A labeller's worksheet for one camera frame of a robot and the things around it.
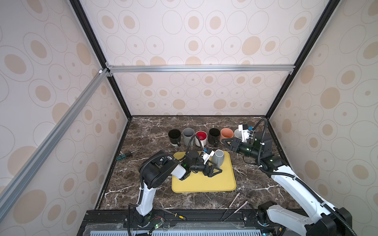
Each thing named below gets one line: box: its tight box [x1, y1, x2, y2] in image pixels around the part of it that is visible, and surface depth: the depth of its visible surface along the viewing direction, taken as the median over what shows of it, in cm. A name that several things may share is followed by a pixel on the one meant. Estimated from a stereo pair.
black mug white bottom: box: [168, 128, 182, 147], surface depth 99 cm
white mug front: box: [194, 130, 208, 148], surface depth 102 cm
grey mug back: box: [210, 148, 225, 168], surface depth 89 cm
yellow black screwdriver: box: [160, 207, 187, 221], surface depth 76 cm
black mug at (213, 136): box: [207, 127, 221, 147], surface depth 100 cm
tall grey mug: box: [182, 127, 195, 147], surface depth 99 cm
